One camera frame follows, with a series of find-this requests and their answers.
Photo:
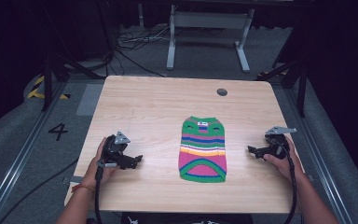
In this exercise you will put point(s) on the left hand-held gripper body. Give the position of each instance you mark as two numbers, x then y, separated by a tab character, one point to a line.
115	148

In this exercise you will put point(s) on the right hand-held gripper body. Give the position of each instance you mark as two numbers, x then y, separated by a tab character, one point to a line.
278	146

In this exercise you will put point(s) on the striped knitted pet sweater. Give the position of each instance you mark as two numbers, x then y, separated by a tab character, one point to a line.
202	149

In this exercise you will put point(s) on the person's right hand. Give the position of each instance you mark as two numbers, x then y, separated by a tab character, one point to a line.
284	166

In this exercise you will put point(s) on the person's left hand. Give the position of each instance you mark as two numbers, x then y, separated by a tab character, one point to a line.
90	175

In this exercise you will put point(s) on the grey floor plate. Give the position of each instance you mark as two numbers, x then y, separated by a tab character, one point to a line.
89	99

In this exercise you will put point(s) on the black metal stand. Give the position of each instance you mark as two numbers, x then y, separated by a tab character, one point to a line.
48	77
301	84

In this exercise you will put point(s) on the grey round table grommet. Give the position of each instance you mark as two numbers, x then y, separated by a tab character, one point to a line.
222	92

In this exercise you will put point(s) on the yellow black hazard tape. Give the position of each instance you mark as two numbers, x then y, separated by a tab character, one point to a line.
35	90

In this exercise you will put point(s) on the aluminium floor rail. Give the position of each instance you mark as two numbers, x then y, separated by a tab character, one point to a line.
321	161
18	158

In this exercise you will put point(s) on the white metal desk frame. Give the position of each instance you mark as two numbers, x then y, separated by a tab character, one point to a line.
209	20

